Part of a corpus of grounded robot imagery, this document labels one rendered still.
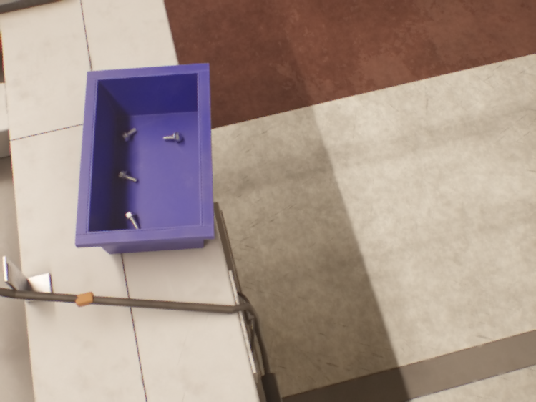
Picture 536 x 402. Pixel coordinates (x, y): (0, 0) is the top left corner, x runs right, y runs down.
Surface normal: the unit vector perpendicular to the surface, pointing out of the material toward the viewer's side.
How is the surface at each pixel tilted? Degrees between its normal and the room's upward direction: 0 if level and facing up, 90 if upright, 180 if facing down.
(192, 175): 0
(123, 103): 85
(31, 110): 0
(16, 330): 0
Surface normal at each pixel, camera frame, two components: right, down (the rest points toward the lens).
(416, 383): -0.03, -0.46
